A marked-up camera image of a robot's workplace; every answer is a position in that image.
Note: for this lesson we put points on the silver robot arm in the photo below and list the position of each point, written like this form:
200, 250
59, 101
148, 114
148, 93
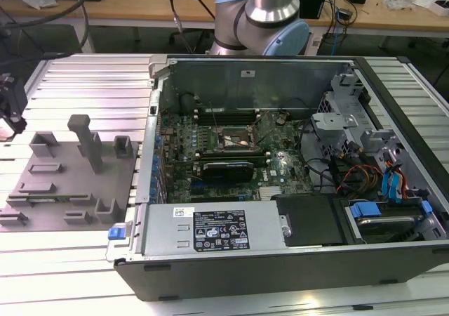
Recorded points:
270, 0

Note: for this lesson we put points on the CPU socket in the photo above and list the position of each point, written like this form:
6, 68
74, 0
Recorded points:
238, 138

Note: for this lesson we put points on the black graphics card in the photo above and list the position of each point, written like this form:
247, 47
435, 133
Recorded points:
228, 171

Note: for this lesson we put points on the green motherboard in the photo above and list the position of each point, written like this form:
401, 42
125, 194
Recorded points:
231, 189

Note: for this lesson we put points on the coin cell battery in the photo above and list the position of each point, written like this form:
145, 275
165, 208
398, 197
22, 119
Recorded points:
280, 120

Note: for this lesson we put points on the small silver heatsink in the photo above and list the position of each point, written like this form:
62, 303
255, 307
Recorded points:
270, 192

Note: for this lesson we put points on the grey power supply unit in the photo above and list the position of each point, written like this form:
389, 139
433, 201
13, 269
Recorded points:
165, 224

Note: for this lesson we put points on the black plastic bay cover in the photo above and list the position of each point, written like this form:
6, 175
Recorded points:
308, 221

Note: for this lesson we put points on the grey metal drive cage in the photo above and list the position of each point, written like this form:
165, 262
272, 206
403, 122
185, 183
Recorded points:
333, 121

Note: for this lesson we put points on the black PC case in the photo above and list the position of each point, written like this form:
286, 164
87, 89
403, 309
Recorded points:
245, 281

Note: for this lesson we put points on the blue case latch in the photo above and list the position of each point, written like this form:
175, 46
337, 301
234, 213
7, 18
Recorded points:
116, 233

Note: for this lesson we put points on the hard disk in blue carrier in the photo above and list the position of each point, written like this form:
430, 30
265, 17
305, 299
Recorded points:
365, 209

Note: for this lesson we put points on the grey parts rack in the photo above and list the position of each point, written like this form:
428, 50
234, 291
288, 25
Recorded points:
70, 189

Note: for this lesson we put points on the wooden desk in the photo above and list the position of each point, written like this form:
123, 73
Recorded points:
119, 8

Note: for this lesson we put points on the green RAM stick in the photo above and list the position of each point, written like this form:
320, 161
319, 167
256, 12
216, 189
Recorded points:
49, 198

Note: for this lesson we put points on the white flat box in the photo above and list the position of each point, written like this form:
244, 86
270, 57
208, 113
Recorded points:
426, 0

